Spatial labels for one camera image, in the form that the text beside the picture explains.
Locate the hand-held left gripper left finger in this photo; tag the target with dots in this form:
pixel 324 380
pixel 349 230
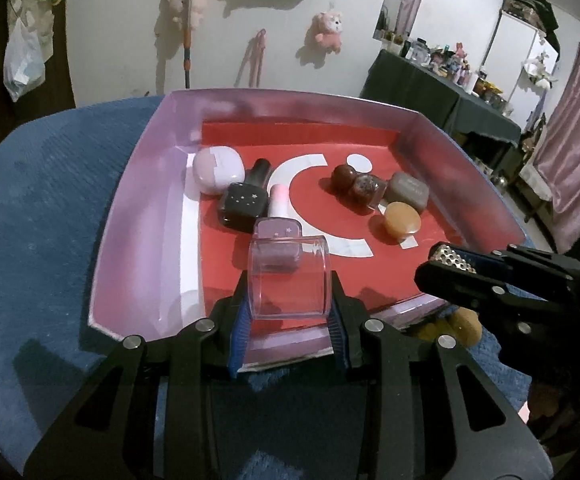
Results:
pixel 240 330

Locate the pink hanging clip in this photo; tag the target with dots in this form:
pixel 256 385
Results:
pixel 256 57

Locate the purple nail polish bottle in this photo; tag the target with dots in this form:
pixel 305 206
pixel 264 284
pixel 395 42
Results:
pixel 280 210

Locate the round wooden disc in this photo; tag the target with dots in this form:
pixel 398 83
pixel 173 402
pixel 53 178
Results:
pixel 464 329

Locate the wall mirror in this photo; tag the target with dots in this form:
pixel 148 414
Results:
pixel 402 0

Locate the orange mop pole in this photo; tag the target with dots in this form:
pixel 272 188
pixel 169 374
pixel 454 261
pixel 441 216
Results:
pixel 188 35

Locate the pink and red cardboard box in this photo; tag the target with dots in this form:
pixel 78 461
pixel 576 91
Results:
pixel 399 270

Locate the white earbud case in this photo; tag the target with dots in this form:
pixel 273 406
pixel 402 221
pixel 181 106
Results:
pixel 217 170

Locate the metal clothes rack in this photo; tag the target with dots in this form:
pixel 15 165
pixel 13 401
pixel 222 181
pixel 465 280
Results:
pixel 524 25

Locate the brown glossy round ornament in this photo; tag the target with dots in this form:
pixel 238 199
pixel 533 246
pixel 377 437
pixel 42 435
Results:
pixel 344 179

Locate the pink bear plush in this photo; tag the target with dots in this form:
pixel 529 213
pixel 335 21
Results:
pixel 329 30

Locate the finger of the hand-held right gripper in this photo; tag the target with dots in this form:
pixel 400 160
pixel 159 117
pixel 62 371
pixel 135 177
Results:
pixel 519 260
pixel 469 290

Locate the table with dark cloth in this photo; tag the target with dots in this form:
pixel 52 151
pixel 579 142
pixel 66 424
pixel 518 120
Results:
pixel 419 95

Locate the pink curtain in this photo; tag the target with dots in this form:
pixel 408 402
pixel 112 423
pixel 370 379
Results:
pixel 569 135

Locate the dark brown door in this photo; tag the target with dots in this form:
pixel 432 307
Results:
pixel 62 60

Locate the orange oval stone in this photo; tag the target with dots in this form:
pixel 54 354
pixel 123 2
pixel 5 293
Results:
pixel 402 219

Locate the pink pig plush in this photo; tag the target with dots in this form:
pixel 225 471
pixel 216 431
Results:
pixel 197 2

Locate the grey rectangular soap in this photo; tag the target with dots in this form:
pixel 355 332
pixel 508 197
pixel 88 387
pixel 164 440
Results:
pixel 408 190

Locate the clear plastic box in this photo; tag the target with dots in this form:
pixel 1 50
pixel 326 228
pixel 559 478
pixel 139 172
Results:
pixel 290 290

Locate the white artificial flowers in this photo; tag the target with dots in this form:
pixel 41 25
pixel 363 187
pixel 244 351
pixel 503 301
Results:
pixel 537 70

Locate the row of cosmetics bottles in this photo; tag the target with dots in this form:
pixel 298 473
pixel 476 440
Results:
pixel 454 67

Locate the speckled brown stone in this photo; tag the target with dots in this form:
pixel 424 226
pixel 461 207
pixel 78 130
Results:
pixel 368 190

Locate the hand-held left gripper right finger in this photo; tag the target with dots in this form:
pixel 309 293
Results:
pixel 337 332

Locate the black nail polish bottle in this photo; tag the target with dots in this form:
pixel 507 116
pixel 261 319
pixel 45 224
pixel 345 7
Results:
pixel 242 205

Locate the clear plastic bag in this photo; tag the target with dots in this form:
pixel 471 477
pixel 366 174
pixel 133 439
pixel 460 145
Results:
pixel 22 65

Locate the blue blanket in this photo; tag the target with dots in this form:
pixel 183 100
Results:
pixel 45 210

